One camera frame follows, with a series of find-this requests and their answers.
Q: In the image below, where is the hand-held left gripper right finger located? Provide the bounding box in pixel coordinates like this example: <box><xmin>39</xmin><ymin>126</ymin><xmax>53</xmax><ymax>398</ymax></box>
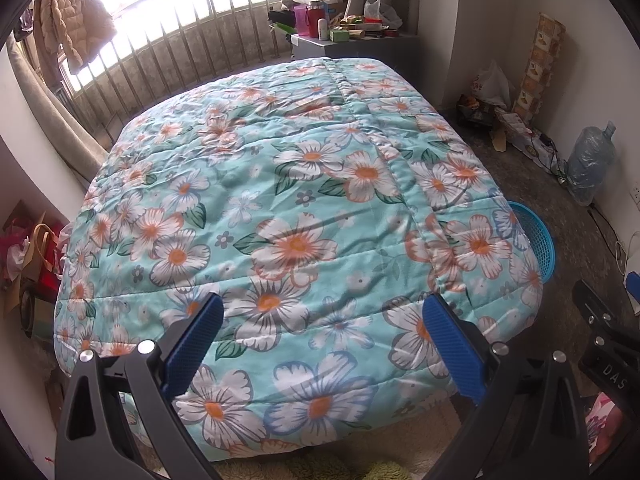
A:
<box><xmin>421</xmin><ymin>291</ymin><xmax>601</xmax><ymax>480</ymax></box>

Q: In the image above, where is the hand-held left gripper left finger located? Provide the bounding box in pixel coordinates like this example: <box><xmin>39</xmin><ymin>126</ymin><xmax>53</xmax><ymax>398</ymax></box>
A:
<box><xmin>54</xmin><ymin>291</ymin><xmax>226</xmax><ymax>480</ymax></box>

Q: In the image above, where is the blue mesh wastebasket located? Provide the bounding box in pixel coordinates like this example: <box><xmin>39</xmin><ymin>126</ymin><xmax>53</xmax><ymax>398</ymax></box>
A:
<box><xmin>507</xmin><ymin>201</ymin><xmax>557</xmax><ymax>281</ymax></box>

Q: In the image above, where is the pink printed clothing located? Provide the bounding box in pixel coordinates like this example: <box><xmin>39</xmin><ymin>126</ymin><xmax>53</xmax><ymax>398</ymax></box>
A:
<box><xmin>582</xmin><ymin>392</ymin><xmax>628</xmax><ymax>466</ymax></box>

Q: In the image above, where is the red bag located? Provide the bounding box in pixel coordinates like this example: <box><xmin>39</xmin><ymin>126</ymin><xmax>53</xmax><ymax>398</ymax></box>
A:
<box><xmin>27</xmin><ymin>222</ymin><xmax>66</xmax><ymax>306</ymax></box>

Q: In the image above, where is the floral blue blanket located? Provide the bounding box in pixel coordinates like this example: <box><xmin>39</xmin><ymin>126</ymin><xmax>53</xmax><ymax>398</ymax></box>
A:
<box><xmin>52</xmin><ymin>57</ymin><xmax>546</xmax><ymax>461</ymax></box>

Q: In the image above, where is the empty blue water jug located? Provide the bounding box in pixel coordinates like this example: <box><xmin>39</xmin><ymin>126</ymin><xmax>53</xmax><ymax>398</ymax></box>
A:
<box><xmin>567</xmin><ymin>121</ymin><xmax>617</xmax><ymax>206</ymax></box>

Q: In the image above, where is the flat printed cardboard box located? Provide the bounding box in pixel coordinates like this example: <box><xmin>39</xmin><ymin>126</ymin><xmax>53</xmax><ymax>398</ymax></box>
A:
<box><xmin>495</xmin><ymin>110</ymin><xmax>556</xmax><ymax>171</ymax></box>

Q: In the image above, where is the grey bunched curtain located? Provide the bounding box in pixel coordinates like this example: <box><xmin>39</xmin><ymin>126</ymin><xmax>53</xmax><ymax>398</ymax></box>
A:
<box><xmin>5</xmin><ymin>40</ymin><xmax>108</xmax><ymax>181</ymax></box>

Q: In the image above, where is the white printed plastic bag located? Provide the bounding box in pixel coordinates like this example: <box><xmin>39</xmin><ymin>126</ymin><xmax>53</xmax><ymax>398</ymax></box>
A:
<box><xmin>467</xmin><ymin>58</ymin><xmax>513</xmax><ymax>108</ymax></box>

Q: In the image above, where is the patterned cardboard box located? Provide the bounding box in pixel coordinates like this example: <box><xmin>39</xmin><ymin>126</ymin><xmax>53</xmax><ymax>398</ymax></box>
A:
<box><xmin>511</xmin><ymin>12</ymin><xmax>566</xmax><ymax>123</ymax></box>

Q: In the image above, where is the metal railing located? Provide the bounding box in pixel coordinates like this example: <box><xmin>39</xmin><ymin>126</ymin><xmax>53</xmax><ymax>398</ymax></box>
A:
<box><xmin>55</xmin><ymin>0</ymin><xmax>311</xmax><ymax>131</ymax></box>

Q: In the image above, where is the grey cabinet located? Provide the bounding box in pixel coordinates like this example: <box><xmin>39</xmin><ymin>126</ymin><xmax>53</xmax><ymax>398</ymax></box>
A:
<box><xmin>291</xmin><ymin>32</ymin><xmax>420</xmax><ymax>61</ymax></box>

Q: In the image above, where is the clutter of small packets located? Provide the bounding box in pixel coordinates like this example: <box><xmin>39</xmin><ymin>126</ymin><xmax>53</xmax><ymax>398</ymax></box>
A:
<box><xmin>340</xmin><ymin>12</ymin><xmax>401</xmax><ymax>40</ymax></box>

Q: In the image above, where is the red thermos bottle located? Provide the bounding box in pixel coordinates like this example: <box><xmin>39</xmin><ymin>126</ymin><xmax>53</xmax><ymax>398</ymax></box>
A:
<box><xmin>306</xmin><ymin>1</ymin><xmax>326</xmax><ymax>38</ymax></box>

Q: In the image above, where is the clear plastic bag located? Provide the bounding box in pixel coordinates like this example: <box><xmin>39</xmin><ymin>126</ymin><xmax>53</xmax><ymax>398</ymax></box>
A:
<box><xmin>363</xmin><ymin>0</ymin><xmax>403</xmax><ymax>31</ymax></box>

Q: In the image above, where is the beige puffer coat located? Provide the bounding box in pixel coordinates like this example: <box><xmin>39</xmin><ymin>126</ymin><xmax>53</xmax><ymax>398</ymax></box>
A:
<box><xmin>32</xmin><ymin>0</ymin><xmax>118</xmax><ymax>73</ymax></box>

